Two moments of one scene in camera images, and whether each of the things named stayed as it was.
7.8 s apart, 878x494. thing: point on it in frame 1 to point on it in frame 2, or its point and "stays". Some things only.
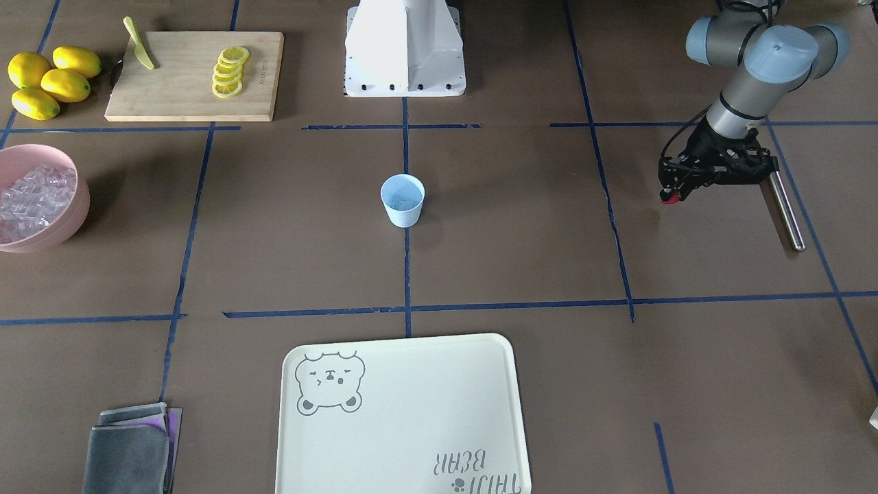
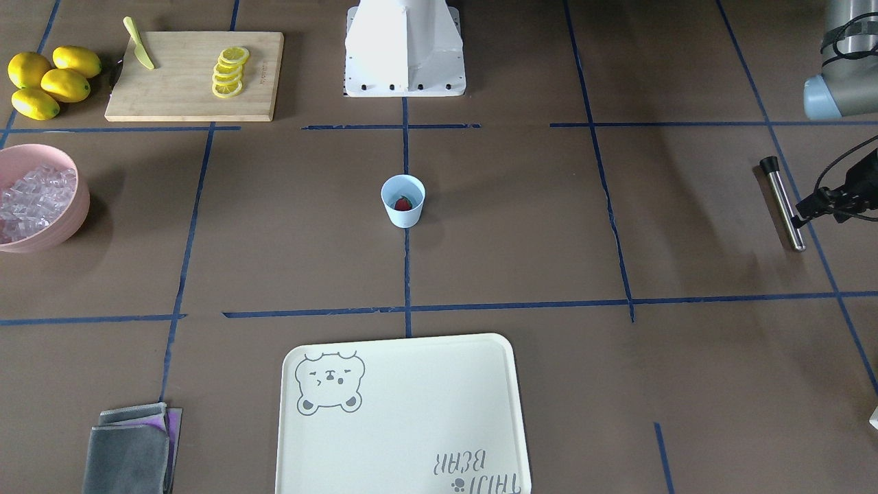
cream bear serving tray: x=431 y=416 stays
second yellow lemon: x=26 y=69 stays
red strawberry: x=674 y=198 to x=402 y=204
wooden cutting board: x=199 y=76 stays
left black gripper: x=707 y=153 to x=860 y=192
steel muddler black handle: x=787 y=211 stays
